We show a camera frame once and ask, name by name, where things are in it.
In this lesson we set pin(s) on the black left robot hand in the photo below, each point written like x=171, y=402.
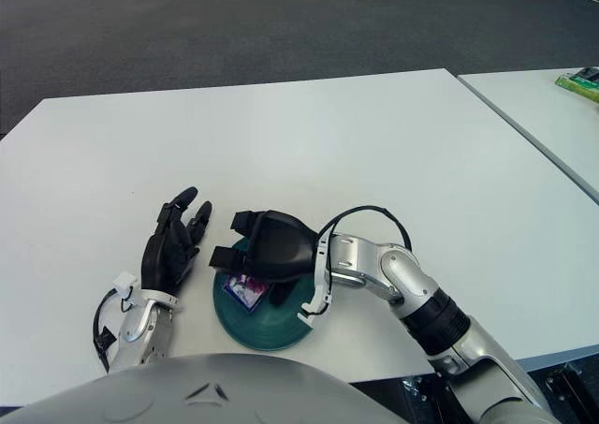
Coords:
x=166, y=258

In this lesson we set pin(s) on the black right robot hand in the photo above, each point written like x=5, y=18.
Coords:
x=281, y=248

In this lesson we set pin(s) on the purple blue gum box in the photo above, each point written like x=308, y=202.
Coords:
x=245, y=292

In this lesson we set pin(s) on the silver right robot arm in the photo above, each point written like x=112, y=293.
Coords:
x=412, y=279

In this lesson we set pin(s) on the teal round plate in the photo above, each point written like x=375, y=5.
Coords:
x=262, y=330

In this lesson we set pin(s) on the grey robot torso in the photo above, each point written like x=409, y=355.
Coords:
x=187, y=391

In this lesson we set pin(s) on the black table foot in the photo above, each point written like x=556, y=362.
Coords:
x=573, y=391

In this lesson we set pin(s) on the green white package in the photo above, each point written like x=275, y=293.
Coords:
x=580, y=84

